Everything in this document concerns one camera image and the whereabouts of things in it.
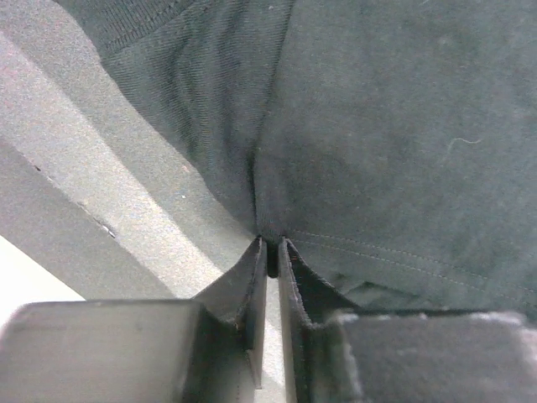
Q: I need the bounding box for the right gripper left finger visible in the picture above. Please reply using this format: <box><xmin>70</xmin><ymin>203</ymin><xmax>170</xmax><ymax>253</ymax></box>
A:
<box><xmin>1</xmin><ymin>238</ymin><xmax>267</xmax><ymax>402</ymax></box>

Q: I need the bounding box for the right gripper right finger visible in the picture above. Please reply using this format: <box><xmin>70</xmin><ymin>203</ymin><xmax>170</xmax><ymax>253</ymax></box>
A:
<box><xmin>279</xmin><ymin>241</ymin><xmax>536</xmax><ymax>403</ymax></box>

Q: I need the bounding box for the black t shirt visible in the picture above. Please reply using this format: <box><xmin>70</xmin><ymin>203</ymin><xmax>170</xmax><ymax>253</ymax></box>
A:
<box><xmin>62</xmin><ymin>1</ymin><xmax>536</xmax><ymax>317</ymax></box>

